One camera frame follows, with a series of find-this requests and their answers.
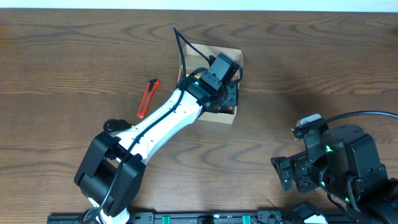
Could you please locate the red black stapler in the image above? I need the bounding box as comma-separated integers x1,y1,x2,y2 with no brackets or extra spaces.
218,106,235,114

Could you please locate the cardboard box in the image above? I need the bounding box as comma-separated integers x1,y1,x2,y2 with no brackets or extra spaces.
183,44,244,124

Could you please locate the yellow spiral notepad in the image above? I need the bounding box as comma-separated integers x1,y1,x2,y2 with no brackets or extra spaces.
186,73,201,78

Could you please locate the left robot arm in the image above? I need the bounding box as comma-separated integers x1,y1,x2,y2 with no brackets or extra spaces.
74,74,241,223

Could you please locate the red utility knife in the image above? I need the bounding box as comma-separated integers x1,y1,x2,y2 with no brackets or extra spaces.
136,79,160,119

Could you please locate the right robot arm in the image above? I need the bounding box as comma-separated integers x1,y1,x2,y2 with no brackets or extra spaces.
271,124,397,223

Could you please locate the black tape measure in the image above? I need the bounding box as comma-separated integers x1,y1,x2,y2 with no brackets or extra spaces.
103,119,134,134

